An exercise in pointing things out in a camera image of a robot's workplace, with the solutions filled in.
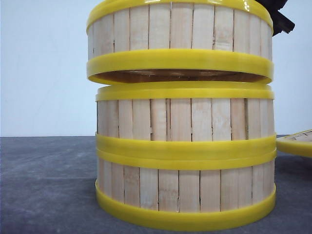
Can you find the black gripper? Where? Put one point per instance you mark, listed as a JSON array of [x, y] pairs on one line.
[[280, 22]]

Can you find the woven bamboo steamer lid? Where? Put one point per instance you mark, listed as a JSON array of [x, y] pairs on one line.
[[297, 144]]

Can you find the bamboo steamer basket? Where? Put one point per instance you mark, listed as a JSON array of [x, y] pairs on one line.
[[188, 120], [132, 41], [186, 200]]

